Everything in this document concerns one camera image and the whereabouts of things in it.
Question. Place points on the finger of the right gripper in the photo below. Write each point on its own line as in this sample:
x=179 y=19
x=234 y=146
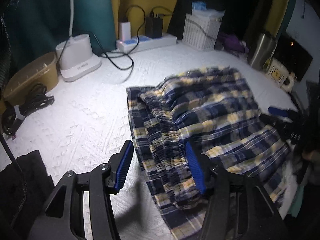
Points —
x=270 y=120
x=278 y=112

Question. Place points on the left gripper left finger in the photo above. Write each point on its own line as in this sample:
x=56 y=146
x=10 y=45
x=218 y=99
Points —
x=62 y=216

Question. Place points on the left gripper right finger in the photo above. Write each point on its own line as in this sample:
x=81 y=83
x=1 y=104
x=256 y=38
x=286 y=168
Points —
x=237 y=203

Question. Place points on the blue yellow plaid pants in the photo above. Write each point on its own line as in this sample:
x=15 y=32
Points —
x=215 y=109

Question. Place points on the white cartoon mug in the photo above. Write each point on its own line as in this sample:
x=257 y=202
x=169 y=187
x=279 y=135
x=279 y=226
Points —
x=279 y=74

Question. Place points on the black folded garment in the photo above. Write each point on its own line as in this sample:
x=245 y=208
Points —
x=25 y=186

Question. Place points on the black monitor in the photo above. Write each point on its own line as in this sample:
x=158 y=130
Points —
x=292 y=56

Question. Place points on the stainless steel tumbler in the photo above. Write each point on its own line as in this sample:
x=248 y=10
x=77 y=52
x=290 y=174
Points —
x=264 y=49

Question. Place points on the purple cloth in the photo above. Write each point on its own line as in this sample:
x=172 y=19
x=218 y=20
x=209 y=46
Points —
x=232 y=43

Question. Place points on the white tablecloth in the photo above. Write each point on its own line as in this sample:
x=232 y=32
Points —
x=88 y=122

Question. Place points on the white plastic basket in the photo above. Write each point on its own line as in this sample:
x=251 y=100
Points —
x=201 y=32

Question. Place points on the teal curtain right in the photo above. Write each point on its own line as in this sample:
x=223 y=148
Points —
x=286 y=18

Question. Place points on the teal curtain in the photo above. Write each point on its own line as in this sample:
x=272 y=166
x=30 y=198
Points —
x=286 y=18
x=36 y=27

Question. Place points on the yellow curtain right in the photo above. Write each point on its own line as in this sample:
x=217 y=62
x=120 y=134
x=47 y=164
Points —
x=276 y=16

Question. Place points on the yellow curtain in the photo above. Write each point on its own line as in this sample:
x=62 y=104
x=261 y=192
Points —
x=147 y=2
x=276 y=16

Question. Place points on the black power adapter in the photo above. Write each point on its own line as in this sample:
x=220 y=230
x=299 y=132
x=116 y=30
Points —
x=154 y=27

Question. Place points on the brown oval lidded container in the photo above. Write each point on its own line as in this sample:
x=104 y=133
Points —
x=42 y=70

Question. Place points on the white power strip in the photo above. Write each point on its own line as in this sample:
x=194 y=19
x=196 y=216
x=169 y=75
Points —
x=145 y=43

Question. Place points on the white desk lamp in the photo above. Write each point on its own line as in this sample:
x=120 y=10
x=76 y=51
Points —
x=75 y=56

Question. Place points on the white charger plug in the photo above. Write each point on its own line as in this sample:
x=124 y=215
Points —
x=124 y=29

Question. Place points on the yellow curtain left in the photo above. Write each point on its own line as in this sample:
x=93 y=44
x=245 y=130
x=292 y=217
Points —
x=147 y=2

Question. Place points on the teal curtain left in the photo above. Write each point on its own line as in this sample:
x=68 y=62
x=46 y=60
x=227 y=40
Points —
x=36 y=27

